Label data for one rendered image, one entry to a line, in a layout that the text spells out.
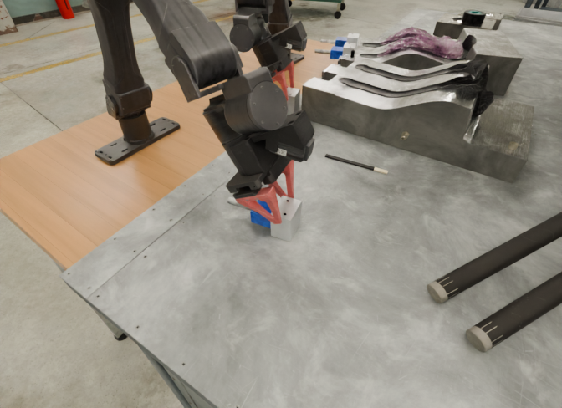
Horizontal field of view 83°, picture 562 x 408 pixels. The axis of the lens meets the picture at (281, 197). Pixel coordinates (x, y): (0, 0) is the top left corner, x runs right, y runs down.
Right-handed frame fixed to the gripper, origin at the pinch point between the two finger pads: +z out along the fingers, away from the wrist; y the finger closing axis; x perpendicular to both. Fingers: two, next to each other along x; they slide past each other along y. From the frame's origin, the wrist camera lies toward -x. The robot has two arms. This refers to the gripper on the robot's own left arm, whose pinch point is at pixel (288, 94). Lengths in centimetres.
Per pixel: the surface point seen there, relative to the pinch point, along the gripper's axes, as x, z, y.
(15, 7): 434, -170, 255
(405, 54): -26.1, 9.4, 27.3
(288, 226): -12.7, 7.9, -44.2
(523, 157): -47, 25, -14
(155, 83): 197, -14, 154
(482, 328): -37, 23, -51
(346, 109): -15.3, 7.1, -5.9
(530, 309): -42, 24, -47
